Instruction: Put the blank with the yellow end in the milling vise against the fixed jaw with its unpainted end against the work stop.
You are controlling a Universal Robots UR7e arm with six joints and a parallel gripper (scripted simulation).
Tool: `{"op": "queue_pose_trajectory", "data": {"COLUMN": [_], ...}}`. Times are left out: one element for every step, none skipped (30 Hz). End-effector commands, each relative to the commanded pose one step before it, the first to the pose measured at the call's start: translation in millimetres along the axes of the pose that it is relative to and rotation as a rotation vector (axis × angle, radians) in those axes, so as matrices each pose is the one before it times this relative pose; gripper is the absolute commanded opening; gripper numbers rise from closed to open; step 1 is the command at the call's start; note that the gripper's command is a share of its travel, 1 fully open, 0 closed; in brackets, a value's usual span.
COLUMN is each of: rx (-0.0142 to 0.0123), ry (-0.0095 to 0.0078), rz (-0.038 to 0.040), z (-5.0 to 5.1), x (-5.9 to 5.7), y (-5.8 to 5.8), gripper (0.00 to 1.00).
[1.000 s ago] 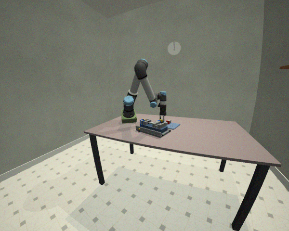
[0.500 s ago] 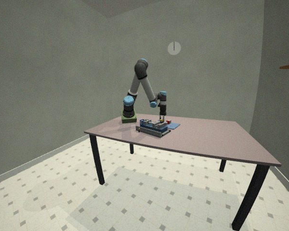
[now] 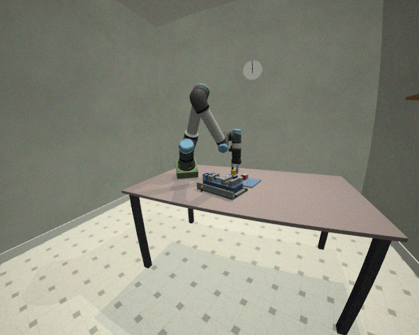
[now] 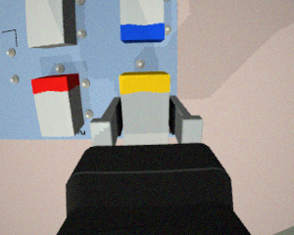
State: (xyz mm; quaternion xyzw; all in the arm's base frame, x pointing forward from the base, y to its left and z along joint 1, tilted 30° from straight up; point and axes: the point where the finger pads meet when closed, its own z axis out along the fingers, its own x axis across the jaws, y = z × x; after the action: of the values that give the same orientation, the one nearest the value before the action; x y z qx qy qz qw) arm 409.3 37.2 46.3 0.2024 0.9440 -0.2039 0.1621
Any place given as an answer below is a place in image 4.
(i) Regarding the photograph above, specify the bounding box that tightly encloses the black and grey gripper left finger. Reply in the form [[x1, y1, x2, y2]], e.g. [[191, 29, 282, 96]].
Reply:
[[89, 97, 123, 147]]

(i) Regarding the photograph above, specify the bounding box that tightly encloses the grey block with yellow end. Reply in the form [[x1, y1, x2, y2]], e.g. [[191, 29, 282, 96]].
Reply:
[[120, 71, 170, 145]]

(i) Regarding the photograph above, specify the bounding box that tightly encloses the white block with green end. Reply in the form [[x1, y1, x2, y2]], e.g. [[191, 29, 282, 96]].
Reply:
[[25, 0, 77, 49]]

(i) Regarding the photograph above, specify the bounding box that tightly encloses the white block with blue end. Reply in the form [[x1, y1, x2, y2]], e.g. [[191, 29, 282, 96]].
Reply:
[[120, 0, 165, 43]]

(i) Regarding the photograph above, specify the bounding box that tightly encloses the white block with red end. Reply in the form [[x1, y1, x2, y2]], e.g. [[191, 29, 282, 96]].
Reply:
[[31, 73, 84, 137]]

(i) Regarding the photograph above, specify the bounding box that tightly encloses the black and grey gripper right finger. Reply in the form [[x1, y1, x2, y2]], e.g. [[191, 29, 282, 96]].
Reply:
[[169, 95, 204, 144]]

